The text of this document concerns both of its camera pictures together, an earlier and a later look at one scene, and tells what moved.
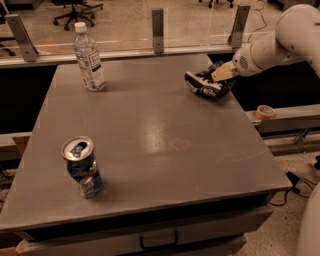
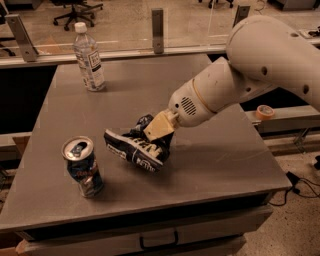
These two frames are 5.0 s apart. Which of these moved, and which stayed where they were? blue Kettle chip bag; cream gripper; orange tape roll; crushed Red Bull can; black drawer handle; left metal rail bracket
Moved: cream gripper; blue Kettle chip bag
Stayed: black drawer handle; crushed Red Bull can; left metal rail bracket; orange tape roll
